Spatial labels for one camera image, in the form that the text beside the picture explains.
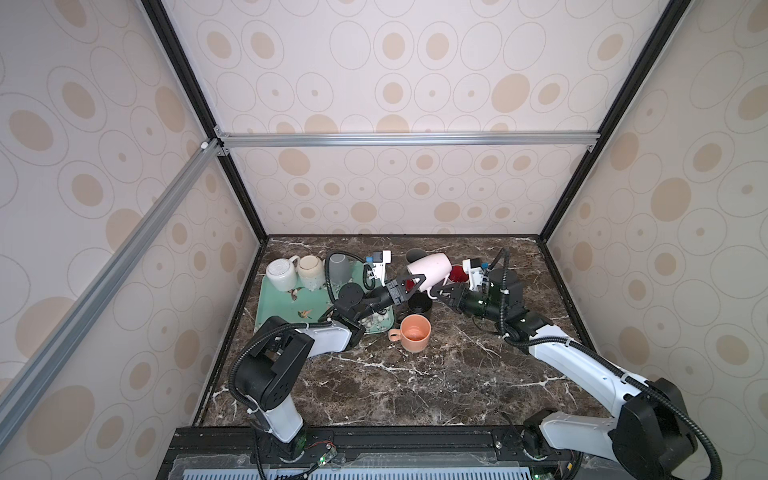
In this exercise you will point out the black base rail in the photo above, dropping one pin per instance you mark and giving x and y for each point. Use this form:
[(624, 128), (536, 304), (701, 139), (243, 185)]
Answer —
[(414, 447)]

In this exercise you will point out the aluminium left rail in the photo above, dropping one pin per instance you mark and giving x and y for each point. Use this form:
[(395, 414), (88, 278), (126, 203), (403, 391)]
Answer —
[(40, 371)]

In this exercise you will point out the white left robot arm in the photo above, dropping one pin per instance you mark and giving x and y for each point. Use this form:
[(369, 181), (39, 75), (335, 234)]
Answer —
[(263, 374)]

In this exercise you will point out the aluminium back rail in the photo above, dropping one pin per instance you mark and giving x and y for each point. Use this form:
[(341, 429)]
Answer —
[(421, 139)]

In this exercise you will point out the large grey mug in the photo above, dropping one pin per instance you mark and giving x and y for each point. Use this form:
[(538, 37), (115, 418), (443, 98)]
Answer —
[(415, 254)]

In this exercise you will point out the pink mug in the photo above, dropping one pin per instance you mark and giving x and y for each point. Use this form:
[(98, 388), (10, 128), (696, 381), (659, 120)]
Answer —
[(436, 268)]

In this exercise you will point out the black corner frame post right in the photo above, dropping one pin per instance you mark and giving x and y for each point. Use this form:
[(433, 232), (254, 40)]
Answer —
[(648, 56)]

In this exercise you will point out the cream and peach mug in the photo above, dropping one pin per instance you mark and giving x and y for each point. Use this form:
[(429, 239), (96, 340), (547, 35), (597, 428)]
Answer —
[(413, 333)]

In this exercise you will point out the black corner frame post left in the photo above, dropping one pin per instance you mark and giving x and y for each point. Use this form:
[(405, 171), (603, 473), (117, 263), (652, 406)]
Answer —
[(161, 24)]

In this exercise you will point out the aluminium rail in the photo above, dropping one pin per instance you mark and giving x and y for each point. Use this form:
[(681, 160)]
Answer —
[(40, 371), (421, 139)]

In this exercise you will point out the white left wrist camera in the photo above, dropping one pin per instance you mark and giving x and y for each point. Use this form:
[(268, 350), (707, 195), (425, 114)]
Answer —
[(374, 269)]

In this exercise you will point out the black corner frame post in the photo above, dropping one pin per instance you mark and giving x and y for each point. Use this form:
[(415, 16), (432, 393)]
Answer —
[(648, 56), (161, 24)]

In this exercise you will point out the red mug black handle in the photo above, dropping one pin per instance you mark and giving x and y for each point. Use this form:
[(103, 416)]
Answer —
[(458, 274)]

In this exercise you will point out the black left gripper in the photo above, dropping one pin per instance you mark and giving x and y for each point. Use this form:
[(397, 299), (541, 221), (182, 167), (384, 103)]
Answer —
[(417, 283)]

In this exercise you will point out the cream speckled mug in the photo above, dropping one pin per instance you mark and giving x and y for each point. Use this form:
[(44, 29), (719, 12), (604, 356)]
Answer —
[(310, 269)]

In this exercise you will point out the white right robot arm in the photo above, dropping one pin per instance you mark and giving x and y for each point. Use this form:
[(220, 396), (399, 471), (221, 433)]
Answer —
[(630, 400)]

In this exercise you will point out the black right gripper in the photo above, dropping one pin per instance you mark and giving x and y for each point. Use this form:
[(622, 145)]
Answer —
[(456, 289)]

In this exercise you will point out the white ribbed mug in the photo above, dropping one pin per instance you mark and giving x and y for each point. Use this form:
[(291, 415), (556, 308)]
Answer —
[(282, 273)]

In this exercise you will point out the small grey mug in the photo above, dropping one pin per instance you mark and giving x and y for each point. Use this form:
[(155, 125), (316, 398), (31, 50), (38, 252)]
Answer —
[(340, 269)]

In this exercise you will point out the green floral tray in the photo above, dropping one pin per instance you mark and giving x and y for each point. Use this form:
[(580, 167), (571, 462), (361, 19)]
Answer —
[(306, 305)]

